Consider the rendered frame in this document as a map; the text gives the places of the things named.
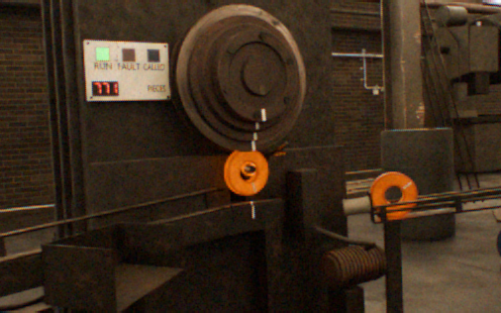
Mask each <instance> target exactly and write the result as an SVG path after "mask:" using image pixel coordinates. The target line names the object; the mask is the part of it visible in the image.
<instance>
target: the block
mask: <svg viewBox="0 0 501 313"><path fill-rule="evenodd" d="M287 182H288V204H289V226H290V235H291V236H293V237H296V238H300V239H303V240H308V239H314V238H318V237H320V236H321V235H320V234H317V233H315V232H314V231H313V230H312V229H311V227H312V225H315V226H316V227H318V228H321V215H320V191H319V171H317V170H315V169H293V170H289V171H287Z"/></svg>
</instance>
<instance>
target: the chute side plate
mask: <svg viewBox="0 0 501 313"><path fill-rule="evenodd" d="M252 206H253V208H254V219H253V218H252ZM232 215H233V216H232ZM277 218H279V219H280V227H282V226H284V222H283V201H277V202H270V203H263V204H256V205H249V206H243V207H235V208H232V209H231V208H229V209H225V210H221V211H218V212H214V213H210V214H205V215H201V216H197V217H194V218H190V219H182V220H178V221H173V222H170V223H166V224H171V225H183V236H184V248H186V247H190V246H193V245H196V244H200V243H207V242H211V241H214V240H218V239H221V238H224V237H228V236H232V235H235V234H241V233H246V232H253V231H259V230H265V221H264V220H265V219H277ZM43 286H44V277H43V264H42V254H40V255H35V256H31V257H28V258H24V259H20V260H16V261H8V262H5V263H1V264H0V297H4V296H7V295H10V294H14V293H18V292H21V291H25V290H29V289H32V288H39V287H43Z"/></svg>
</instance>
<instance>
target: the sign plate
mask: <svg viewBox="0 0 501 313"><path fill-rule="evenodd" d="M83 48H84V62H85V77H86V93H87V101H105V100H171V96H170V86H169V61H168V44H147V43H124V42H102V41H84V42H83ZM97 49H108V51H109V60H101V59H97ZM123 50H135V60H124V52H123ZM148 51H159V61H148ZM96 83H99V84H100V88H99V84H96ZM103 83H107V84H108V86H109V88H107V84H103ZM115 84H117V88H116V85H115ZM99 89H100V93H99ZM107 89H109V93H108V90H107ZM116 89H117V93H116Z"/></svg>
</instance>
